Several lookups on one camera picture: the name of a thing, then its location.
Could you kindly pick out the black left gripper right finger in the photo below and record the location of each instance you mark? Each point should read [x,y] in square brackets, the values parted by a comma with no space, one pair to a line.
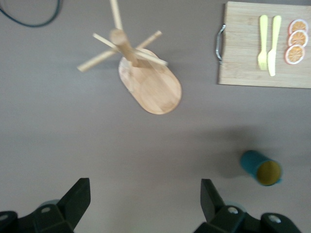
[215,211]

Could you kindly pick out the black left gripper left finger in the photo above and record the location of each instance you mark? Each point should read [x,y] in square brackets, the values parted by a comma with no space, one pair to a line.
[70,208]

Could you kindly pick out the teal cup with yellow inside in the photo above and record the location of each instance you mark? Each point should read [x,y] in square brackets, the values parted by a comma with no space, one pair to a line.
[252,161]

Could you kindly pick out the wooden cup rack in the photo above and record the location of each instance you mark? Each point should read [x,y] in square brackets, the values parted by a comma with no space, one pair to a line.
[158,92]

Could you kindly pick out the brown table cover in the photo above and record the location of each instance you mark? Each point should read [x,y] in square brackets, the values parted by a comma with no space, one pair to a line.
[73,136]

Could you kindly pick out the yellow plastic knife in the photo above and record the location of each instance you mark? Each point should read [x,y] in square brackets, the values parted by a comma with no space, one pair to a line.
[274,48]

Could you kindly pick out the yellow plastic fork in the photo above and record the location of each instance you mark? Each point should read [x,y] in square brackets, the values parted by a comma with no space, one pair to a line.
[263,36]

